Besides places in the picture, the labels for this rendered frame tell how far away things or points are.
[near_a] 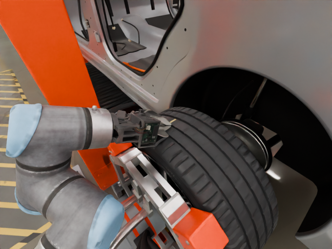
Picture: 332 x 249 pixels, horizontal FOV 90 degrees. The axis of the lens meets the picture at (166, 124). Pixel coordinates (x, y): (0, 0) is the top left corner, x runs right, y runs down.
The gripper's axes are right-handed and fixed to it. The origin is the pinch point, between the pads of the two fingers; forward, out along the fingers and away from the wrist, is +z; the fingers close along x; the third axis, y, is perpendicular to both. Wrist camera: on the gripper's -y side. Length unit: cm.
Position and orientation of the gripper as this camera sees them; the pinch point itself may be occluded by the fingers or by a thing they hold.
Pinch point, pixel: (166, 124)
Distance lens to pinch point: 53.4
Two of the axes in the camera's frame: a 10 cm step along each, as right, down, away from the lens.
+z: 7.5, 0.0, 6.6
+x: 2.2, -9.4, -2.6
